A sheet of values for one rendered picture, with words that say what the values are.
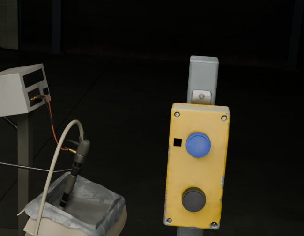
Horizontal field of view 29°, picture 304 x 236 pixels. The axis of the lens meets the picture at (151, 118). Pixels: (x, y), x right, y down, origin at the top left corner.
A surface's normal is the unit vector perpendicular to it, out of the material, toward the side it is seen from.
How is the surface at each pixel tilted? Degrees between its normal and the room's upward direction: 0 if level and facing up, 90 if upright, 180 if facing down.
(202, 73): 90
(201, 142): 90
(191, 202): 90
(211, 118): 90
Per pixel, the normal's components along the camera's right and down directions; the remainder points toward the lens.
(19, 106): -0.26, 0.26
